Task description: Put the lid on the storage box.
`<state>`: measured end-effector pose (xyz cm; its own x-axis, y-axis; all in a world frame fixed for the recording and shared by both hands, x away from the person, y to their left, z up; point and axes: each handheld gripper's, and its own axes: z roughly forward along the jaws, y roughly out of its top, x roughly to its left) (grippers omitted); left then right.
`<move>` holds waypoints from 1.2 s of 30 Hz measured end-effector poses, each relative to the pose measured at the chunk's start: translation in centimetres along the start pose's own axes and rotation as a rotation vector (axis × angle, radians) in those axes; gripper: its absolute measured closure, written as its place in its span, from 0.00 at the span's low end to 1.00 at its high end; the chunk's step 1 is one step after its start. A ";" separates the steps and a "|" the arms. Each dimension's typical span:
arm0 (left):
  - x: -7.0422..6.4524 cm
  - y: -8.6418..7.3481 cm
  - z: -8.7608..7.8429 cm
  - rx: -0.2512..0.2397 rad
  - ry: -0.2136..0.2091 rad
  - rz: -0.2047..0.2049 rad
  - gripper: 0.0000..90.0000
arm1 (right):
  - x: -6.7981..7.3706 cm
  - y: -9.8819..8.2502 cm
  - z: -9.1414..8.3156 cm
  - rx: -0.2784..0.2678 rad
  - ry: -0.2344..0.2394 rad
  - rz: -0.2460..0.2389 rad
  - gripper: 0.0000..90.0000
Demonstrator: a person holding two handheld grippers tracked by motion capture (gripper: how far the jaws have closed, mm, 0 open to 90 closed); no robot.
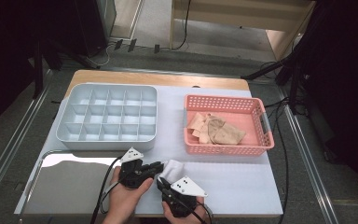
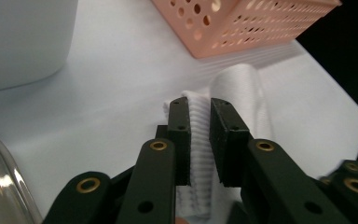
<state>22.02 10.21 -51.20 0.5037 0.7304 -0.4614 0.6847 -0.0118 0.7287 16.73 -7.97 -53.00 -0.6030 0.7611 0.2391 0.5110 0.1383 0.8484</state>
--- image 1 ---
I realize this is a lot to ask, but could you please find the black metal stand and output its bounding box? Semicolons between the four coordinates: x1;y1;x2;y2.
31;36;102;101
241;46;311;116

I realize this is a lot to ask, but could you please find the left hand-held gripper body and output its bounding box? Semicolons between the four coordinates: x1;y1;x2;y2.
117;147;147;189

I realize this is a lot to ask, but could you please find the person's left hand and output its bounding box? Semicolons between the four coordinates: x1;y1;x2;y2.
107;167;155;217

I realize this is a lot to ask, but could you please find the dark cabinet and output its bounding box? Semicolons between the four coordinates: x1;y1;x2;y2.
74;0;118;59

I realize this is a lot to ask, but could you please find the pink perforated plastic basket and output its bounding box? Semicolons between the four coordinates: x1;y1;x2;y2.
183;93;275;157

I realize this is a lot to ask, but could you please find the grey left gripper cable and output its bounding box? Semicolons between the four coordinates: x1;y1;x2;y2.
103;181;122;195

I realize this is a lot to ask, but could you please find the light wooden desk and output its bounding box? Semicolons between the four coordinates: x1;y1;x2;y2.
170;0;317;62

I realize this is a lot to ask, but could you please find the white divided storage box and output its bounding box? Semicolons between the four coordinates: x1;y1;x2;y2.
55;82;158;152

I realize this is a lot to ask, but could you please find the tan sock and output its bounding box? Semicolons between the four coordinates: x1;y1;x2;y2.
205;114;227;145
213;122;247;146

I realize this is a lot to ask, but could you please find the grey transparent box lid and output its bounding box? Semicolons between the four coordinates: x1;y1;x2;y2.
18;149;141;223

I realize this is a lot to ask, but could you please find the black hanging cable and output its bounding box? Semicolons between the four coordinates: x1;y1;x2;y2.
171;0;191;51

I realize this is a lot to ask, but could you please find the white sock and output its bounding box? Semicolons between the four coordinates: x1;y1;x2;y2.
159;159;186;185
158;161;185;188

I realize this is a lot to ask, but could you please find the aluminium floor rail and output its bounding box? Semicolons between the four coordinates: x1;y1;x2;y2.
99;65;250;79
0;69;54;208
276;86;339;224

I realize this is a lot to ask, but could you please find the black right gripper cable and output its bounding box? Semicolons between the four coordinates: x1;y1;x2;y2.
180;199;213;224

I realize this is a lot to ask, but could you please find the black floor cable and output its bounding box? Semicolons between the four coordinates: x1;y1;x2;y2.
260;60;292;224

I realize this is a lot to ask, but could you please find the dark curtain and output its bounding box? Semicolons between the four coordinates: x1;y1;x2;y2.
292;0;358;206
0;0;78;138

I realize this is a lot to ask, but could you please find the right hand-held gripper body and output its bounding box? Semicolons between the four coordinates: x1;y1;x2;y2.
164;175;209;218

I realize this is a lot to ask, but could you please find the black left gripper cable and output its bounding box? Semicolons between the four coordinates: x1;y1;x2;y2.
89;157;124;224

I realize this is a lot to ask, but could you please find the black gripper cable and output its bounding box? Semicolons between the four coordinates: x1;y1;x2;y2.
180;199;213;224
89;157;124;224

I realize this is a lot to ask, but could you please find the person's right hand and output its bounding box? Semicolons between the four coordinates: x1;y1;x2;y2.
161;202;211;224

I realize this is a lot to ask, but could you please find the white floor cable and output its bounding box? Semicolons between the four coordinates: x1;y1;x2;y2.
88;41;117;69

